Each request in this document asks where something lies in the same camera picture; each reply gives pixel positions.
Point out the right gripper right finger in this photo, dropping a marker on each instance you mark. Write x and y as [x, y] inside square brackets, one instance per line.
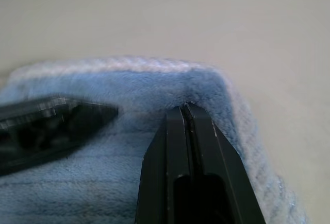
[221, 162]

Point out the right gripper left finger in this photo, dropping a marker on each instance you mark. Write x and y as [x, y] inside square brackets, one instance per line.
[162, 172]

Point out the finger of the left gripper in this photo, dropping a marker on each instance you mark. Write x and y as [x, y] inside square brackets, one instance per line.
[64, 134]

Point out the light blue towel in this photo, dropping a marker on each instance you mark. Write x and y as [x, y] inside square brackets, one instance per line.
[129, 87]

